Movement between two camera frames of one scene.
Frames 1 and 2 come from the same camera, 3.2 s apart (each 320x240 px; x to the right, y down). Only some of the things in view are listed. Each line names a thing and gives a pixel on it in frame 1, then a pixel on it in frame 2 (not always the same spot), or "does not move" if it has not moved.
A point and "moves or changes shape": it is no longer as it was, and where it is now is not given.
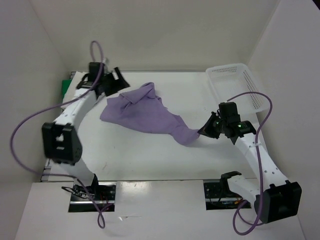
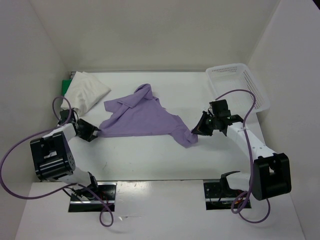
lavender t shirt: (141, 108) moves or changes shape
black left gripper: (119, 84) to (88, 136)
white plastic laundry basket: (228, 81) does not move
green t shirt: (65, 84) does not move
